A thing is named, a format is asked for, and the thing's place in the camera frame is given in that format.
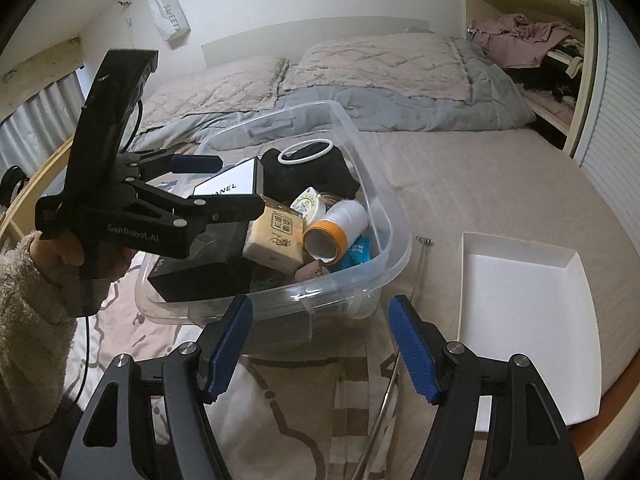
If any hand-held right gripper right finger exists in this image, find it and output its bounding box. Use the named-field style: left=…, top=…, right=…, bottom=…
left=389, top=294, right=585, bottom=480

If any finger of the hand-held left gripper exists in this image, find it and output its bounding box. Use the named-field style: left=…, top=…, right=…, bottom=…
left=120, top=149, right=224, bottom=186
left=127, top=180, right=266, bottom=235

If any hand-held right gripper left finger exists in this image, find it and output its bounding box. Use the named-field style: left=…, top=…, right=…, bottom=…
left=60, top=294, right=255, bottom=480

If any yellow tissue packet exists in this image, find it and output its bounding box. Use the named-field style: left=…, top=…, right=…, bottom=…
left=242, top=199, right=307, bottom=275

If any large white ring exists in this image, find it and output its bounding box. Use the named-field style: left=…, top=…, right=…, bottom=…
left=277, top=138, right=333, bottom=164

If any round white tape measure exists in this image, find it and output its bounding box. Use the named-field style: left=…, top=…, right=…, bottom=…
left=290, top=186, right=327, bottom=226

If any clear plastic bin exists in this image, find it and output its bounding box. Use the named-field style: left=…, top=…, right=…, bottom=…
left=134, top=100, right=413, bottom=323

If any person's left hand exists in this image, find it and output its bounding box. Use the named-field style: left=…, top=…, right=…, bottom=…
left=29, top=236, right=134, bottom=283

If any dark glossy box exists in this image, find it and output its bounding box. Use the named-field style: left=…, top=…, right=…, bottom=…
left=192, top=220, right=251, bottom=263

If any black and white box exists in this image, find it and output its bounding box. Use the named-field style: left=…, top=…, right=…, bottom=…
left=191, top=156, right=266, bottom=198

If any wooden bed shelf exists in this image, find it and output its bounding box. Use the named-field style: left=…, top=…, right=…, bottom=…
left=0, top=137, right=76, bottom=246

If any thin metal rod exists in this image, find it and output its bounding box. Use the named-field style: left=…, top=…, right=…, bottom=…
left=357, top=236, right=435, bottom=480

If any beige quilted pillow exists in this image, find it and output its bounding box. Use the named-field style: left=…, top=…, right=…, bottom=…
left=145, top=56, right=291, bottom=128
left=278, top=37, right=476, bottom=98

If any grey curtain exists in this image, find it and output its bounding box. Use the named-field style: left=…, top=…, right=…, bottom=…
left=0, top=67, right=86, bottom=176

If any bear printed blanket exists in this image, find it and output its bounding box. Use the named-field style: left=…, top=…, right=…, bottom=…
left=65, top=250, right=401, bottom=480

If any brown bandage roll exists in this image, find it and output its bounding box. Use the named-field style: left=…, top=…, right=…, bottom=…
left=295, top=260, right=333, bottom=283

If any black cloth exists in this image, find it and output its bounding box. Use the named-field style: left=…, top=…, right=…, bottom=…
left=260, top=142, right=362, bottom=201

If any white box lid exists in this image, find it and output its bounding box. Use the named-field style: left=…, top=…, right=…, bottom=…
left=457, top=231, right=601, bottom=433

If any blue packet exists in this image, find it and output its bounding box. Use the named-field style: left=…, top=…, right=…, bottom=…
left=330, top=235, right=373, bottom=271

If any white thread spool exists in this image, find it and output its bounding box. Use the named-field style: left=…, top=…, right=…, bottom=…
left=302, top=200, right=368, bottom=263

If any beige bedsheet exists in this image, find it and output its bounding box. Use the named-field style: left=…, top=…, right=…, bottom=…
left=345, top=127, right=631, bottom=436

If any grey duvet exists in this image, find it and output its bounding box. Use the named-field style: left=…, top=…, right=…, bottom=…
left=127, top=40, right=536, bottom=153

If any white louvred door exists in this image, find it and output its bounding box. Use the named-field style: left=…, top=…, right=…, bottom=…
left=572, top=0, right=640, bottom=271

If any wooden closet shelf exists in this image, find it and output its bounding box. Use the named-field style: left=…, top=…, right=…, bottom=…
left=462, top=0, right=598, bottom=158

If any pile of clothes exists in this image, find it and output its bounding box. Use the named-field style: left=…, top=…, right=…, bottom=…
left=467, top=12, right=586, bottom=126

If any black cable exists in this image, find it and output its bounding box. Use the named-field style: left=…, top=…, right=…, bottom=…
left=10, top=312, right=93, bottom=436

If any white hanging wall bag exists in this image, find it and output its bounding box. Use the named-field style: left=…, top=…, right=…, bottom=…
left=147, top=0, right=192, bottom=50

